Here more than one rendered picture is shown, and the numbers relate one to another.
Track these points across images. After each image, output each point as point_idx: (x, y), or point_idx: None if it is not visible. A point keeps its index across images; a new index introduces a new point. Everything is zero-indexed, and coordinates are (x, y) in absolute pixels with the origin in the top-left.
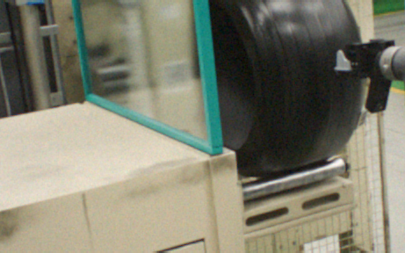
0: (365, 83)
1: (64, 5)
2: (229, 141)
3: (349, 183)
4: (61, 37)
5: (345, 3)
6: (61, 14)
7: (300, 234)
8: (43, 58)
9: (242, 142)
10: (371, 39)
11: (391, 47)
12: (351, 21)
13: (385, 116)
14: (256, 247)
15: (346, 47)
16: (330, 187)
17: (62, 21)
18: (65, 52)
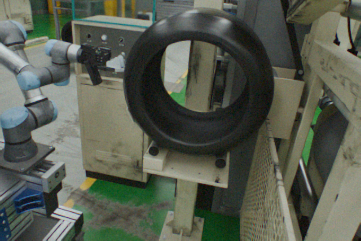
0: (126, 93)
1: (312, 34)
2: (225, 131)
3: (144, 155)
4: (305, 51)
5: (137, 41)
6: (309, 39)
7: None
8: None
9: (222, 135)
10: (102, 51)
11: (79, 45)
12: (130, 51)
13: None
14: (249, 233)
15: (110, 49)
16: (148, 148)
17: (308, 43)
18: (303, 61)
